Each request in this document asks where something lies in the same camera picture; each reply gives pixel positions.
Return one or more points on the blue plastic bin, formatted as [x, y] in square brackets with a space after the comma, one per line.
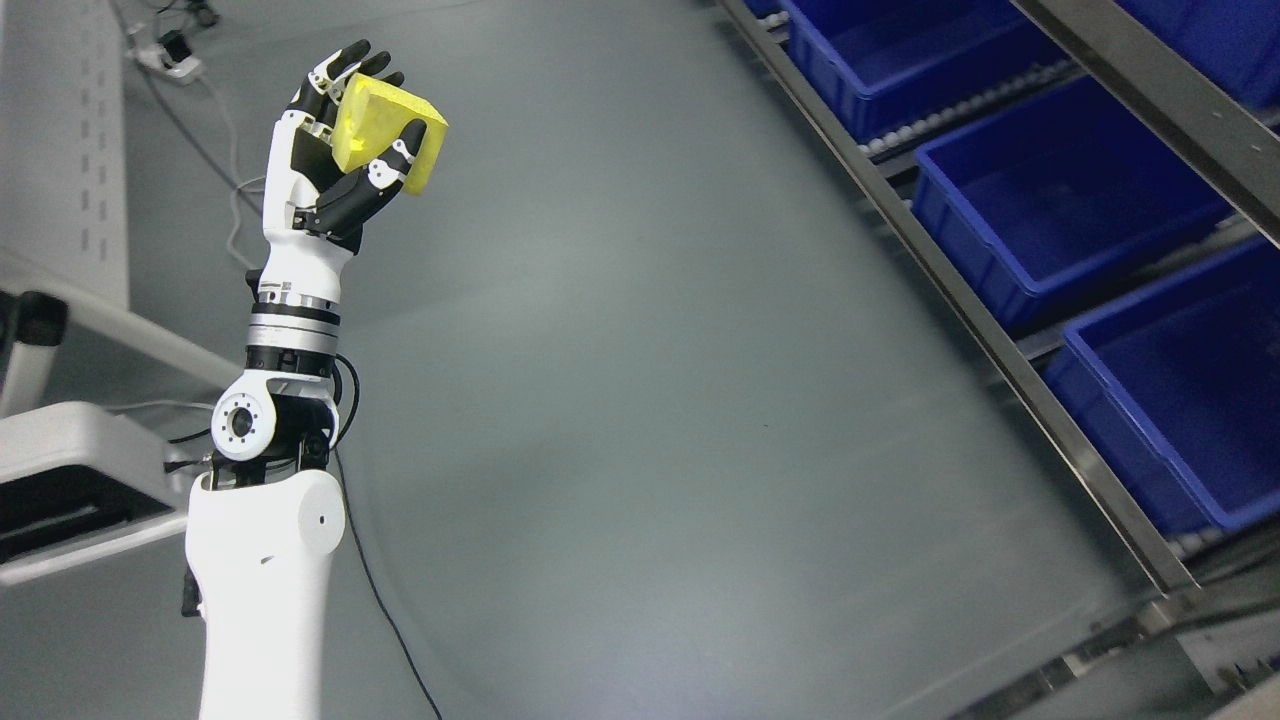
[1048, 207]
[1176, 385]

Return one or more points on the white machine base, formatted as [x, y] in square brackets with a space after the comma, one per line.
[82, 484]

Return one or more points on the white perforated panel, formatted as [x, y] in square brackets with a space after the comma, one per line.
[63, 203]

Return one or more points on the blue bin upper middle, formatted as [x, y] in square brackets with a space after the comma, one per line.
[883, 65]

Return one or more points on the metal shelf rail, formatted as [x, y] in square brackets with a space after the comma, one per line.
[1055, 428]

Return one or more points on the white power strip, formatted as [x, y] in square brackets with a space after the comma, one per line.
[168, 57]

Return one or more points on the yellow foam block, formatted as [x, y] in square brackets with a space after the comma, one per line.
[372, 114]

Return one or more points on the blue plastic bin right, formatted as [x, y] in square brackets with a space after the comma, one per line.
[1176, 385]

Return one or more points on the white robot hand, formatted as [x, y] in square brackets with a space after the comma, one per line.
[308, 202]

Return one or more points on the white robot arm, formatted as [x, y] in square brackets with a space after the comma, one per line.
[266, 517]

